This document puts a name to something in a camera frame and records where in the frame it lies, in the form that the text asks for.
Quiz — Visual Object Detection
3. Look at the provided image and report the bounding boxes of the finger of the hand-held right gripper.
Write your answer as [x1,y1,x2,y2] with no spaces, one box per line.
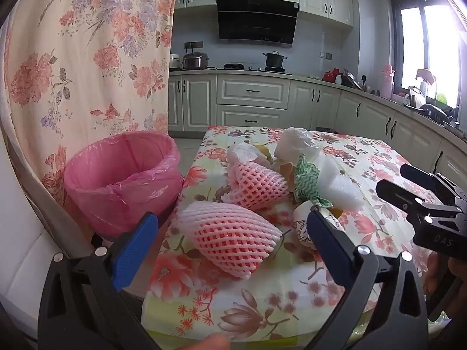
[375,178,463,227]
[399,163,467,205]

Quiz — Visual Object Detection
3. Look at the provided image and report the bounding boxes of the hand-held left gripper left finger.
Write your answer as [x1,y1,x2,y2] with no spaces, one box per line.
[38,211,161,350]

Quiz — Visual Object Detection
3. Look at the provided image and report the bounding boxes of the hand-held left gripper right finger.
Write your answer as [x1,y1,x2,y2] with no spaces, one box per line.
[306,211,428,350]

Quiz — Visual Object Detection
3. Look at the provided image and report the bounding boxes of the white patterned paper cup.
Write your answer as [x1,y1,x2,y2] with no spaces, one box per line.
[294,202,344,250]

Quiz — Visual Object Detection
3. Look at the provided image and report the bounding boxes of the pink lined waste bin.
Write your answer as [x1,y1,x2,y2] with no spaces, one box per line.
[64,131,185,237]

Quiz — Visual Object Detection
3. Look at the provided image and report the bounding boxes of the white foam block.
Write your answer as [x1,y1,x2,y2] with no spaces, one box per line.
[317,157,365,212]

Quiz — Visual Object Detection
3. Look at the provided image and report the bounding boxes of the green patterned cloth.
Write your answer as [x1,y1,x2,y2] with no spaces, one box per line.
[294,155,332,208]

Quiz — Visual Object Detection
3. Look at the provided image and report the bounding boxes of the large pink foam fruit net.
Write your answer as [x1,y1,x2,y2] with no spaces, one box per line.
[180,201,282,281]

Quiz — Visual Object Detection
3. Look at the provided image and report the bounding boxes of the small pink foam fruit net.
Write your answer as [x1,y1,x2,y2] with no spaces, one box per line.
[221,161,290,211]

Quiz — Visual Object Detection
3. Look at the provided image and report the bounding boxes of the white tissue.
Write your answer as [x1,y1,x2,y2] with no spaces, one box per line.
[227,142,272,170]

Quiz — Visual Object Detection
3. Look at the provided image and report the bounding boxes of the person's right hand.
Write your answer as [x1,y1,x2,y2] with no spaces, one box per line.
[424,253,445,295]

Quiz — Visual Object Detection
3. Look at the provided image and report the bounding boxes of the person's left hand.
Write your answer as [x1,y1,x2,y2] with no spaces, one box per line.
[182,333,230,350]

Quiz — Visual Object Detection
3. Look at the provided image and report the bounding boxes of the black frying pan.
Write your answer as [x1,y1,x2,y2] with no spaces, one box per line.
[419,104,450,122]

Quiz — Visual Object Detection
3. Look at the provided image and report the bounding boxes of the floral tablecloth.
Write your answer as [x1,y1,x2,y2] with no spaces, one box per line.
[142,126,453,343]

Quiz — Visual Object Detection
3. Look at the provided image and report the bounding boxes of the pink thermos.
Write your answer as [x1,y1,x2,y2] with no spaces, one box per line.
[379,64,395,99]

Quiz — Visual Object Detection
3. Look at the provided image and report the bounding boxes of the white crumpled plastic bag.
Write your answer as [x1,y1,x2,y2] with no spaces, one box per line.
[274,127,323,165]

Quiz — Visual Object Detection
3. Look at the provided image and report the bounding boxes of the white chair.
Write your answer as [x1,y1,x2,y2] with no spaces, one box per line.
[0,127,143,350]

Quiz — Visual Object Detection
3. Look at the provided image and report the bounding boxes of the kitchen window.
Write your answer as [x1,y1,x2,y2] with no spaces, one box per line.
[390,0,467,106]

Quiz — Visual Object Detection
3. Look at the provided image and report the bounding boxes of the white lower kitchen cabinets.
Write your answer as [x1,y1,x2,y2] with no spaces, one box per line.
[168,73,467,194]

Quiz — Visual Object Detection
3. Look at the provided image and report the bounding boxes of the black cooking pot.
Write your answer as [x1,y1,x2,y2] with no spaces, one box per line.
[263,51,289,71]

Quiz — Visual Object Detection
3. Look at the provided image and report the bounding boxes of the floral curtain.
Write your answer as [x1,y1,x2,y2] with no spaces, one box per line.
[0,0,179,207]

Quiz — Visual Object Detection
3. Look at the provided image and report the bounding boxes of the silver rice cooker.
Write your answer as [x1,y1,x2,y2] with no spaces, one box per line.
[182,52,209,71]

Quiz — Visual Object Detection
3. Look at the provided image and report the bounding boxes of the black gas stove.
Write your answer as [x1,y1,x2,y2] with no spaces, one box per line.
[223,63,292,75]

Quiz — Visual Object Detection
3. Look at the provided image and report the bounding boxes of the black range hood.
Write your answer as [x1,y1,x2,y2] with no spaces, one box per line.
[216,0,300,49]

